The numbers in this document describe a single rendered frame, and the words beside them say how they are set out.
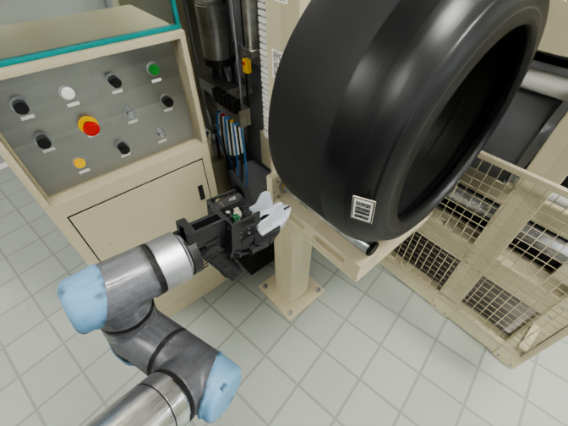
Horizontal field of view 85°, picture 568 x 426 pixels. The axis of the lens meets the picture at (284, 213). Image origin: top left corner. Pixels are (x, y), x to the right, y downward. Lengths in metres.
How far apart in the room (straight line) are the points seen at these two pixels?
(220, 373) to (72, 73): 0.85
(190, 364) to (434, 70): 0.50
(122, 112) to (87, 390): 1.24
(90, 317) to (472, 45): 0.60
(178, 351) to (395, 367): 1.34
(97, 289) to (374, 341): 1.45
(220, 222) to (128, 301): 0.15
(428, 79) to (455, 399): 1.47
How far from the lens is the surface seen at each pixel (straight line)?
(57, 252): 2.38
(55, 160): 1.12
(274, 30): 0.90
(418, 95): 0.50
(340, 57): 0.54
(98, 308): 0.44
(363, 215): 0.57
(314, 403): 1.58
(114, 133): 1.12
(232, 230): 0.45
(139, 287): 0.44
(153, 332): 0.49
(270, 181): 0.93
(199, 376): 0.45
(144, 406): 0.41
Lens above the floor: 1.54
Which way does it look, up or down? 46 degrees down
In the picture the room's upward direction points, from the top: straight up
